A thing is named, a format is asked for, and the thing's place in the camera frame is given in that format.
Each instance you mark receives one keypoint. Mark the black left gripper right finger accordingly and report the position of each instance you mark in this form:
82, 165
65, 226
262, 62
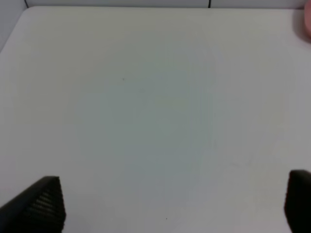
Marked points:
297, 206

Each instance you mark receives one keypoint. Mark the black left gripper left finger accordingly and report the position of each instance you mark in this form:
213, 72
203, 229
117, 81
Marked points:
38, 209

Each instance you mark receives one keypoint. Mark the pink square plate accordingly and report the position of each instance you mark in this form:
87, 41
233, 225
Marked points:
307, 17

